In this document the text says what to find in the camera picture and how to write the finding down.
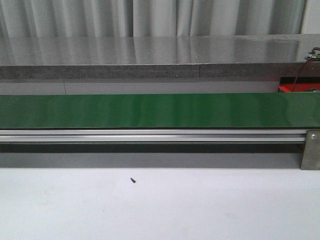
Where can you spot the grey stone counter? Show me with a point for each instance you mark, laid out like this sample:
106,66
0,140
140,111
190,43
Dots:
240,56

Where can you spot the green conveyor belt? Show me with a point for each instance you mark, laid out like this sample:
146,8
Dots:
190,110

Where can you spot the red plastic bin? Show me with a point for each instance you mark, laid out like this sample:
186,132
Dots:
302,84

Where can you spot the green circuit board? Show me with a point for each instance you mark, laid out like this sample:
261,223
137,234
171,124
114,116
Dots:
314,54

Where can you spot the white pleated curtain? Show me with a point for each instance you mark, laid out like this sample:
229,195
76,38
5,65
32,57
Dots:
149,18

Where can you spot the aluminium conveyor rail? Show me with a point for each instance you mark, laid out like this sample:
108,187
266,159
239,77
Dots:
152,135

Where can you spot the metal support bracket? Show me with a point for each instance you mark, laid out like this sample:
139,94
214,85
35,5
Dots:
311,153

